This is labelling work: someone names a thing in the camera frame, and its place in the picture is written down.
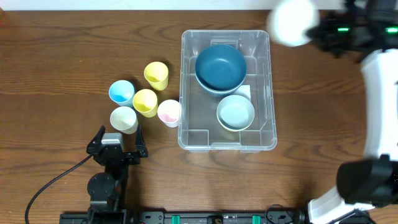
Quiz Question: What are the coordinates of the yellow cup far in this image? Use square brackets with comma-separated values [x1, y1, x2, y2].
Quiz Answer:
[144, 62, 169, 91]

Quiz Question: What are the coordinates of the yellow small bowl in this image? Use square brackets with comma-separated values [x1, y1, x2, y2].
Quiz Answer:
[219, 120, 249, 132]

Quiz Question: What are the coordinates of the clear plastic storage bin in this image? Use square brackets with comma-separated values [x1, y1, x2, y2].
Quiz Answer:
[178, 30, 277, 153]

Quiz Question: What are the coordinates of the light blue cup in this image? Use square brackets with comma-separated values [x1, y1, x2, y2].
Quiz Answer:
[108, 80, 136, 108]

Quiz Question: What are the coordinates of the dark teal bowl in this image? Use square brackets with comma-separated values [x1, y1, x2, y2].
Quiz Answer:
[195, 44, 247, 95]

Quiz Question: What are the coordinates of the pink cup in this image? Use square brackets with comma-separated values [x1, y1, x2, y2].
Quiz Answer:
[157, 100, 181, 128]

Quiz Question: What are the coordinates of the yellow cup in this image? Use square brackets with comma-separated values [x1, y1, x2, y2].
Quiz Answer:
[133, 89, 158, 118]
[144, 62, 169, 91]

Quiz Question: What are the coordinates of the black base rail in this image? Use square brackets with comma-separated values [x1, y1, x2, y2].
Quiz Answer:
[59, 208, 310, 224]

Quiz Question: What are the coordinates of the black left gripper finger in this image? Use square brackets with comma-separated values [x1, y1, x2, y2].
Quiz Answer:
[135, 124, 148, 157]
[86, 125, 106, 154]

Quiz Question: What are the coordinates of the white label sticker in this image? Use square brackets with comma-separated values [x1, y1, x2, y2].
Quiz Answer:
[233, 85, 251, 101]

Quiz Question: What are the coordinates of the light blue-grey small bowl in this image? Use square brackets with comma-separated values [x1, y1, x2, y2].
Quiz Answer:
[216, 95, 255, 126]

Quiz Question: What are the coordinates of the white small bowl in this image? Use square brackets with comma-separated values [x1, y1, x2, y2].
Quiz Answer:
[266, 0, 320, 47]

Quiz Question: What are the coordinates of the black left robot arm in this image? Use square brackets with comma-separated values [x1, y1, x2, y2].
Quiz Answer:
[86, 126, 148, 212]

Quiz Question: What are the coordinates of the yellow cup near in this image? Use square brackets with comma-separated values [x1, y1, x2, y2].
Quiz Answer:
[133, 89, 158, 118]

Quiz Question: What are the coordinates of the pale green cup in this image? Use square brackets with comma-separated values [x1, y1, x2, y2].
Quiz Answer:
[110, 106, 139, 134]

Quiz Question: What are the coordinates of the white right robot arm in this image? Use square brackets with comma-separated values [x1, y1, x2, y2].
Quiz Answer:
[297, 0, 397, 223]

